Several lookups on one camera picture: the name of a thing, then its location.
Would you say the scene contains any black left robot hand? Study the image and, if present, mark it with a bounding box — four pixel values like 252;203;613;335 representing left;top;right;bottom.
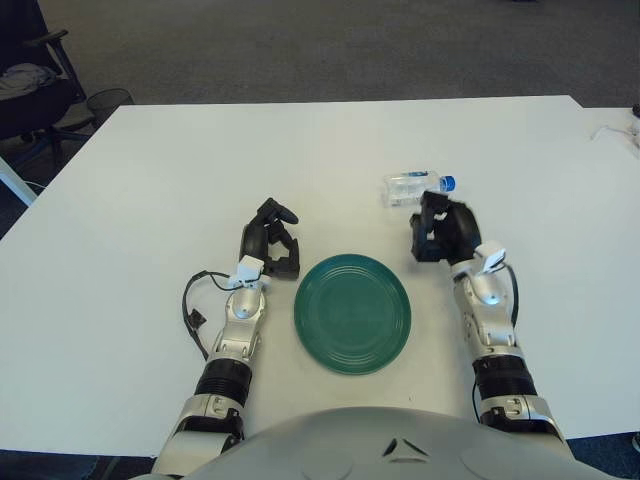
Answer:
239;197;302;281

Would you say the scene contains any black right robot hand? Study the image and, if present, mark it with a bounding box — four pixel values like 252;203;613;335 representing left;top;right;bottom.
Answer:
408;189;484;265

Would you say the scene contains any clear plastic bottle blue cap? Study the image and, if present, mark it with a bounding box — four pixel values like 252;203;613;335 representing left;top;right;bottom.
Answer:
382;170;459;209

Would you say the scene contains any green round plate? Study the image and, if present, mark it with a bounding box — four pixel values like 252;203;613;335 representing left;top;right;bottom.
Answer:
293;253;414;376

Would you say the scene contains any silver robot torso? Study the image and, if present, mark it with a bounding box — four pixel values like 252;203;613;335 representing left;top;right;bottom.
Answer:
117;407;616;480

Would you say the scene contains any white table leg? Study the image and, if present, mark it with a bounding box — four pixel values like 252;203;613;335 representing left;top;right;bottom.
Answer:
0;162;40;207

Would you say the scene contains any black office chair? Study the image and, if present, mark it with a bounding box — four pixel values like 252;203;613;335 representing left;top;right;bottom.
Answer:
0;0;96;154

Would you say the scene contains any grey cloth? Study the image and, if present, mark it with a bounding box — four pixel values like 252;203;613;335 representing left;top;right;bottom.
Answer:
0;63;62;99

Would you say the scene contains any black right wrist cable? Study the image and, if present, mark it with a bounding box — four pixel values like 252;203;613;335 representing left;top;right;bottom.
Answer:
502;259;522;347

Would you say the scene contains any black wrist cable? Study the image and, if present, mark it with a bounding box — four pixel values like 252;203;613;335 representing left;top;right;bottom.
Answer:
181;270;241;360
502;259;522;347

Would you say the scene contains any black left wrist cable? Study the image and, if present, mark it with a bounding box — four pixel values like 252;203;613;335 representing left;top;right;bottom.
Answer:
181;270;241;360

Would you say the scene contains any thin white cable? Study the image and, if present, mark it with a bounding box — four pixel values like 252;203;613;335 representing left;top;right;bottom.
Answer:
588;123;636;144

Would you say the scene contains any black wire mesh wastebasket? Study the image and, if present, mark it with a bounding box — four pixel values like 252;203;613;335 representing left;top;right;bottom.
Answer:
85;88;135;126

